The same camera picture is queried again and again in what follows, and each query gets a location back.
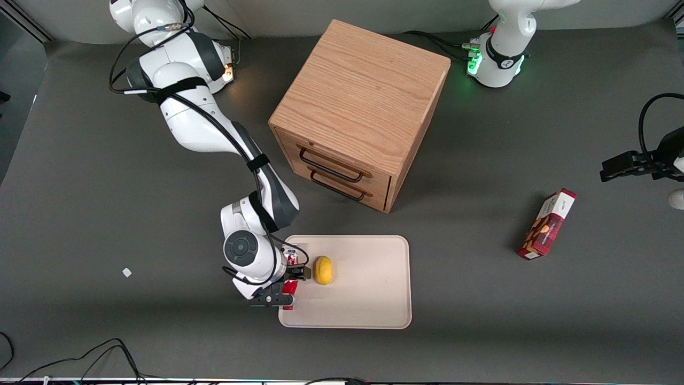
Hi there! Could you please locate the black cable at arm base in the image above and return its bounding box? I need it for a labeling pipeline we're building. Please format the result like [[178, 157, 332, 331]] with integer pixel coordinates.
[[203, 8, 253, 66], [402, 30, 472, 60]]

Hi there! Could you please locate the black floor cable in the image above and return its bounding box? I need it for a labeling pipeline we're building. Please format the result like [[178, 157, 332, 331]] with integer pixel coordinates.
[[0, 332, 14, 371], [305, 376, 370, 385], [16, 338, 146, 383]]

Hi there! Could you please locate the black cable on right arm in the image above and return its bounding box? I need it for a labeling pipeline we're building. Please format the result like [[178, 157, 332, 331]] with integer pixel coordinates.
[[110, 5, 310, 287]]

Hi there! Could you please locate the red coke bottle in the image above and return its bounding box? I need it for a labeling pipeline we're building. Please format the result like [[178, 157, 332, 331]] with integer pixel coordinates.
[[282, 246, 301, 311]]

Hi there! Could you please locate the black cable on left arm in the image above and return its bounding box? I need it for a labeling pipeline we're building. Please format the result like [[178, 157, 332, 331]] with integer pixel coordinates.
[[638, 93, 684, 161]]

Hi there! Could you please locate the black wire drawer handle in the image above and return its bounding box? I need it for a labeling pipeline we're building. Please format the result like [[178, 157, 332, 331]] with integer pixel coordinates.
[[309, 170, 367, 202], [298, 147, 365, 183]]

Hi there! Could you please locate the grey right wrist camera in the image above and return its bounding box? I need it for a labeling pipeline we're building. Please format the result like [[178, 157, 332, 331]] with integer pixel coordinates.
[[234, 277, 296, 310]]

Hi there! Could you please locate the beige plastic tray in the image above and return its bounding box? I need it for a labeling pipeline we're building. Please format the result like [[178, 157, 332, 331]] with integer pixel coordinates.
[[278, 235, 413, 329]]

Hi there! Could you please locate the wooden drawer front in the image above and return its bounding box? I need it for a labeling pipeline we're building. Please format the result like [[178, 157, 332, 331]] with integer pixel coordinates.
[[291, 160, 391, 210], [278, 130, 393, 194]]

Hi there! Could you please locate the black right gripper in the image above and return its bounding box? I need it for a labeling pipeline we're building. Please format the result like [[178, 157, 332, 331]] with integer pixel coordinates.
[[270, 262, 312, 294]]

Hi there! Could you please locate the wooden drawer cabinet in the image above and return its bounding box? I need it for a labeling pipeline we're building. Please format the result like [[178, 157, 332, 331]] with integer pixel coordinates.
[[268, 19, 452, 214]]

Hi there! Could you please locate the red cookie box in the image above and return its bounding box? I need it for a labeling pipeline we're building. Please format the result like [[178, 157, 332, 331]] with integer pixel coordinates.
[[517, 188, 578, 261]]

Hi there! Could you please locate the yellow lemon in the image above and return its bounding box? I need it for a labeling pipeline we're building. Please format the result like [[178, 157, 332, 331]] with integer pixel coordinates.
[[314, 256, 334, 286]]

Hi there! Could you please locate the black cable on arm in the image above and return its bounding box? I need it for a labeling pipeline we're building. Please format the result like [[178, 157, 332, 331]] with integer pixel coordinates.
[[638, 93, 684, 161], [110, 5, 310, 287]]

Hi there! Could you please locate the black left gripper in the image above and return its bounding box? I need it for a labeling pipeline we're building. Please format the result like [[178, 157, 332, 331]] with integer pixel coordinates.
[[600, 127, 684, 183]]

